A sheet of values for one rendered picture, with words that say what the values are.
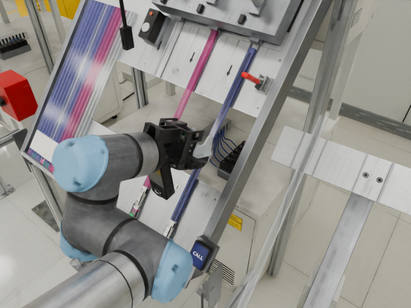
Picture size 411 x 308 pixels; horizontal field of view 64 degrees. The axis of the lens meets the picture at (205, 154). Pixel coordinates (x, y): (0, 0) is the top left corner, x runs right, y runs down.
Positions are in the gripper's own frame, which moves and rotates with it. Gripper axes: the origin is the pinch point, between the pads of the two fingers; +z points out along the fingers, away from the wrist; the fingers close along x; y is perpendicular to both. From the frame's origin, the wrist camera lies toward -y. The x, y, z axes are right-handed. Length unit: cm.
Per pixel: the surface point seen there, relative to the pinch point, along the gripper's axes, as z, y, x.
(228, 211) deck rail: 0.8, -10.1, -10.1
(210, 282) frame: -6.3, -22.9, -14.5
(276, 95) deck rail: 4.2, 16.9, -10.1
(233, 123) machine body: 56, -3, 22
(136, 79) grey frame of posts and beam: 38, 1, 61
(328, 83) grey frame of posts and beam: 26.3, 22.3, -13.6
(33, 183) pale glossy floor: 43, -81, 126
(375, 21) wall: 168, 64, 8
